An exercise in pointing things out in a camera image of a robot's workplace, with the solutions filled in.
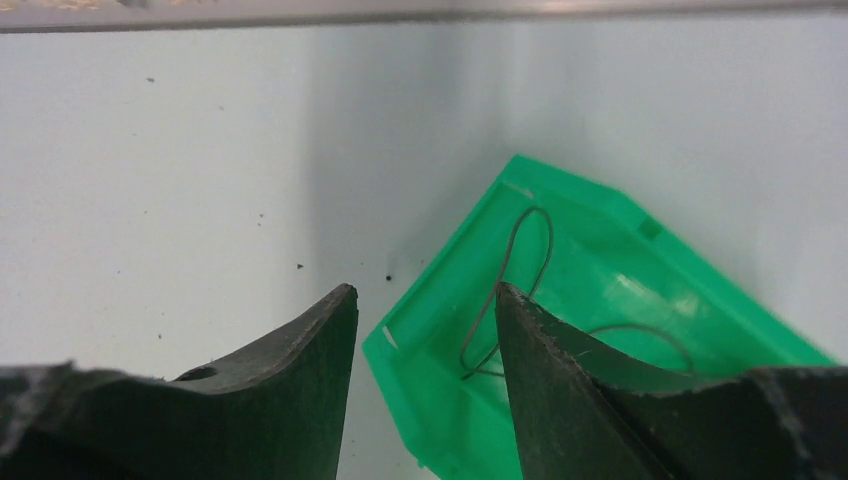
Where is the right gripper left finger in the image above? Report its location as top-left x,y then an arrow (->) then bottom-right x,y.
1,284 -> 358,479

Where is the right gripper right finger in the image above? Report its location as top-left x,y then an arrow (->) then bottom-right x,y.
495,283 -> 847,479

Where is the thin grey wire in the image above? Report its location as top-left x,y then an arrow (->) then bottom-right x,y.
458,205 -> 697,382

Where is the green plastic bin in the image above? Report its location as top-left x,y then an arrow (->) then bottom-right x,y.
363,156 -> 841,479

